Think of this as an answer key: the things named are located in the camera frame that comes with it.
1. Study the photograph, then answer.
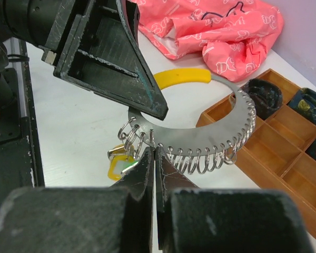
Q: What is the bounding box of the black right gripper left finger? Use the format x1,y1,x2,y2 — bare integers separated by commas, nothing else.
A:
0,148,154,252

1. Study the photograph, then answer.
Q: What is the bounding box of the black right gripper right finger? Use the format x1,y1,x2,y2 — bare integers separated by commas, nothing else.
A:
155,148,313,252

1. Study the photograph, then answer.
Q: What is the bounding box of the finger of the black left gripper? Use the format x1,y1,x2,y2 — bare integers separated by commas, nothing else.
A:
52,1,168,120

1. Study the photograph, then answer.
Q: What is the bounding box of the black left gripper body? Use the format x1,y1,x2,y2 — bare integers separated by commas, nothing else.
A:
0,0,93,66

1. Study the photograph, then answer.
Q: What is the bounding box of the green key tag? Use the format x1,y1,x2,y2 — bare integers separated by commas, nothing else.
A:
121,161,138,174

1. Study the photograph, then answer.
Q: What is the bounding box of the yellow key tag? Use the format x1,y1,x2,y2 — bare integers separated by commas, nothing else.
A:
107,144,135,181

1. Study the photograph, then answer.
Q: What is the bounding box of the metal keyring with yellow grip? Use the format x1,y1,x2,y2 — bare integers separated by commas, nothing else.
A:
118,68,256,174

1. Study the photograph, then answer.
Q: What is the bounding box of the wooden compartment tray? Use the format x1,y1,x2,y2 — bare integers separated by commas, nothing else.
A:
196,69,316,242

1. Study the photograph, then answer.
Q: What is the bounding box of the pink patterned cloth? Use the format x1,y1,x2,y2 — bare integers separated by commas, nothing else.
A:
135,0,284,82

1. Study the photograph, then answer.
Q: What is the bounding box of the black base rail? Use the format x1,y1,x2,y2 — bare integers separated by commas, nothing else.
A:
0,38,45,207

